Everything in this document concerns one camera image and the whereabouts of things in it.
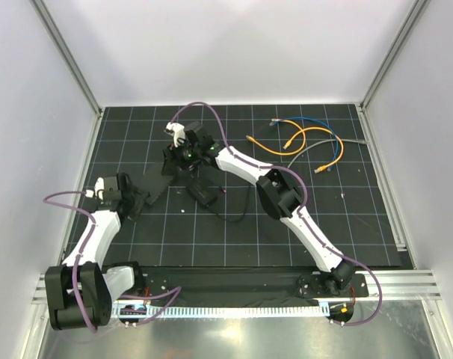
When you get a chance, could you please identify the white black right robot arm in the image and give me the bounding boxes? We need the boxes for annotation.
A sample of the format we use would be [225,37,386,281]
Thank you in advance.
[162,141,355,296]

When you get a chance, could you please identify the white slotted cable duct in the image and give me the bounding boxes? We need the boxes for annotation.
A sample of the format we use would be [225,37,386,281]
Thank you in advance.
[111,303,330,320]

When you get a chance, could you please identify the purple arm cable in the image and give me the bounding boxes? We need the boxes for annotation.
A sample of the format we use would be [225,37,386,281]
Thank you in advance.
[173,100,383,327]
[43,190,182,334]

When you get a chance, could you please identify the grey ethernet cable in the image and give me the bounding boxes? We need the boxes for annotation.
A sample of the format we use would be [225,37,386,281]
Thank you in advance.
[286,136,369,169]

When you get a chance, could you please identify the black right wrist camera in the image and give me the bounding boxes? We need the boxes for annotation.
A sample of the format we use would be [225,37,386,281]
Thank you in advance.
[164,121,213,147]

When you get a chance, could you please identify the black network switch box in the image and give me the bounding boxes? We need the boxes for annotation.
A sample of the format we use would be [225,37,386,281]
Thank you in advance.
[141,163,178,206]

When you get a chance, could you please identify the left aluminium corner post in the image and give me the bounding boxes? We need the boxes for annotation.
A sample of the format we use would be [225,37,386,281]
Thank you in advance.
[29,0,102,117]

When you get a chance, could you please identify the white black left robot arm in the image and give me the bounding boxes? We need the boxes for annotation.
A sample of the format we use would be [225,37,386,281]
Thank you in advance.
[43,190,146,332]

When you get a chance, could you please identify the blue ethernet cable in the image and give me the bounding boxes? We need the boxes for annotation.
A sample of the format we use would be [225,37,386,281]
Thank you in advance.
[269,117,342,173]

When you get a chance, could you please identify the yellow ethernet cable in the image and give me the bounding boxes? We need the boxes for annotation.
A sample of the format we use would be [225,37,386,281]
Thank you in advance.
[282,126,344,173]
[245,117,306,155]

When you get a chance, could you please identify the black power adapter brick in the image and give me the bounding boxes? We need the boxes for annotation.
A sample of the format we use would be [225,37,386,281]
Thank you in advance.
[186,178,218,208]

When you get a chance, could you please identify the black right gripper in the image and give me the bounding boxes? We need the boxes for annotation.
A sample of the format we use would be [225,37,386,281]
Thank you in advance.
[161,138,200,177]

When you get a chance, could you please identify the aluminium corner post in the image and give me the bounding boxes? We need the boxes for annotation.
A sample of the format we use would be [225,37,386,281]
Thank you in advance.
[360,0,431,111]
[29,0,102,117]

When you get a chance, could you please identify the aluminium front frame rail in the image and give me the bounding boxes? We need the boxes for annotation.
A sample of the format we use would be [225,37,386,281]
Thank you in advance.
[31,269,441,304]

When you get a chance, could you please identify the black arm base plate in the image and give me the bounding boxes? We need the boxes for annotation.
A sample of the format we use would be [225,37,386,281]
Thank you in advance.
[135,267,370,307]

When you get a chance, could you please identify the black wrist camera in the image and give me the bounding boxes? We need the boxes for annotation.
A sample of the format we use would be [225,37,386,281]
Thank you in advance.
[164,121,213,147]
[85,173,130,203]

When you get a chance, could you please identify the black grid cutting mat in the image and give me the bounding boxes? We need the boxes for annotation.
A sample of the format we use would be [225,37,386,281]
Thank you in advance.
[85,104,411,269]

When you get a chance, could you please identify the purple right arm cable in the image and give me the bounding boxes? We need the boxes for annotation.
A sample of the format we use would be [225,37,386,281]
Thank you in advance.
[173,100,383,327]

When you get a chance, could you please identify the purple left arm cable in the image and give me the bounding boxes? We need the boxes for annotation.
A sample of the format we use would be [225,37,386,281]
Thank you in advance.
[43,190,182,334]

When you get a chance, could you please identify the right aluminium corner post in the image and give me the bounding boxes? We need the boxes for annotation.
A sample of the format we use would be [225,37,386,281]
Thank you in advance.
[360,0,431,111]

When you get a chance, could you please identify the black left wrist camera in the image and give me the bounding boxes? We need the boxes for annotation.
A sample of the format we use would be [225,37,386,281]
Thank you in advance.
[85,173,130,203]

